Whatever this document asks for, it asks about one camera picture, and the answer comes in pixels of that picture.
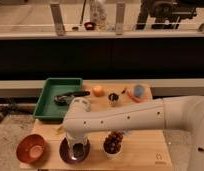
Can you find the orange-brown bowl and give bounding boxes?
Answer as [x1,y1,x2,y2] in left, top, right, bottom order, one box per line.
[16,134,46,164]

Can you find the right metal post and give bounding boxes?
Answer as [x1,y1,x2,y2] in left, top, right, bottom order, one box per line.
[115,1,126,35]

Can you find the black machine in background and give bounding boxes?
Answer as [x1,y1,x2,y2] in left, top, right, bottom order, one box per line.
[136,0,197,30]

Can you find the orange fruit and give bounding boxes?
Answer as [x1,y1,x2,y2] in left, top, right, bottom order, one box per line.
[92,85,105,97]

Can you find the black handled ladle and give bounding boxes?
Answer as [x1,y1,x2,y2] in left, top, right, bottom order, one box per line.
[54,91,90,105]

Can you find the background dark red bowl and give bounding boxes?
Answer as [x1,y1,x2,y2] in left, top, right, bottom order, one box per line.
[84,22,96,30]

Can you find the black cables on floor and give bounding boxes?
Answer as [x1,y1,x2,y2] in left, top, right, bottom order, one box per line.
[0,98,35,124]

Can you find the dark eraser block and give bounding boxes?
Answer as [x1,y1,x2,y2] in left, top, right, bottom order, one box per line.
[73,143,84,158]

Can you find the metal post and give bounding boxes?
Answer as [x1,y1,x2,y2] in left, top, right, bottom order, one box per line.
[50,3,65,36]
[115,1,126,35]

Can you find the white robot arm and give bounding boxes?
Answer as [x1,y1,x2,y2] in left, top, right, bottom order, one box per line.
[63,96,204,171]

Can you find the small cup with dark contents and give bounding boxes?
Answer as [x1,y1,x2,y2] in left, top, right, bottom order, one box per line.
[108,93,119,107]

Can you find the green plastic tray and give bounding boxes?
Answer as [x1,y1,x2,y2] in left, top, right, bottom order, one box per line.
[33,78,82,122]

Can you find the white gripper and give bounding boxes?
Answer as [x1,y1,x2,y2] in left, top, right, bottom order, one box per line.
[66,133,88,148]

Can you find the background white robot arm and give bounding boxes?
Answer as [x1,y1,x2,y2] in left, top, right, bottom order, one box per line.
[89,0,107,24]

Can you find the left metal post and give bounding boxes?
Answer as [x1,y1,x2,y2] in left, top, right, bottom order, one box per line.
[50,3,65,36]

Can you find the blue cup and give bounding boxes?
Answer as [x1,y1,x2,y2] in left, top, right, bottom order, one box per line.
[133,85,145,98]

